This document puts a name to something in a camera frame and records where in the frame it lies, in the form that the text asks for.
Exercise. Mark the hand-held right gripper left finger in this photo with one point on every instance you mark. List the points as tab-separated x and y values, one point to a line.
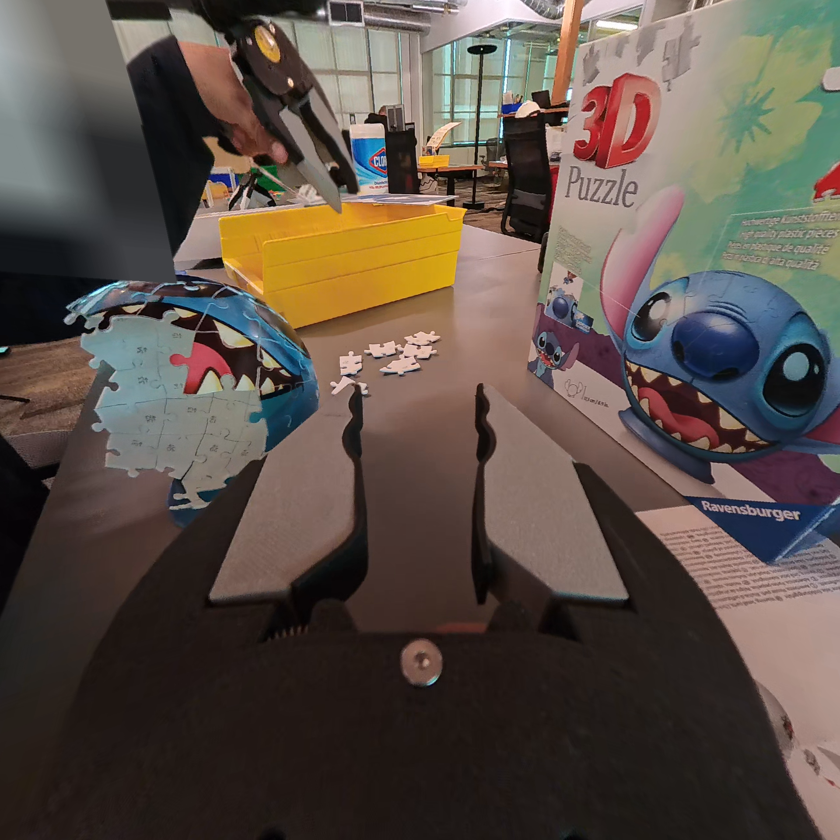
295	525

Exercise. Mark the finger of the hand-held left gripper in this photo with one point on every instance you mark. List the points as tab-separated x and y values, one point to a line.
307	151
338	151

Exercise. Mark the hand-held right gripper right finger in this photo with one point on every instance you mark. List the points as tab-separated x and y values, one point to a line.
552	525

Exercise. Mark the blue puzzle ball stand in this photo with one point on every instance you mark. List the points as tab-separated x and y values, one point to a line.
186	516

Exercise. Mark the yellow plastic bin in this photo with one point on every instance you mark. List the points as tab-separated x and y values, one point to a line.
361	268

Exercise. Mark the pile of white puzzle pieces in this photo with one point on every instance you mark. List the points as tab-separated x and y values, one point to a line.
352	362

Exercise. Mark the blue puzzle ball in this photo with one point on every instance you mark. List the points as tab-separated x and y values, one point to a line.
148	421

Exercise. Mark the person's left forearm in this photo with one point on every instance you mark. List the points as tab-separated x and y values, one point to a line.
162	117

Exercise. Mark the colourful puzzle box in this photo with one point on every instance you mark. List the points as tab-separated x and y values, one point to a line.
722	197

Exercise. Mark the person's left hand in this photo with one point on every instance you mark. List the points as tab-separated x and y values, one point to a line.
224	92

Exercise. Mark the white blue wipes canister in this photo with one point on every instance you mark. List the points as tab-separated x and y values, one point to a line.
374	163

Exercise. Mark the blue white printed sheet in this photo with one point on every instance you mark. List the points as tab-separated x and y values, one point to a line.
418	198

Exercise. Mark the small yellow bin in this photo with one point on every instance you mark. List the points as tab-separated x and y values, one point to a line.
432	162

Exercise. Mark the white plastic bin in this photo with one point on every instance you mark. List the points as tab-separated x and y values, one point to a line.
200	244

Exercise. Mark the black floor lamp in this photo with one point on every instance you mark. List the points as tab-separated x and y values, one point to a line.
483	117

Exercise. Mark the white instruction sheet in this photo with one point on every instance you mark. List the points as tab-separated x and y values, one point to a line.
722	578

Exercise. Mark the black office chair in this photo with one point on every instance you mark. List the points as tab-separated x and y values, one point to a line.
524	163

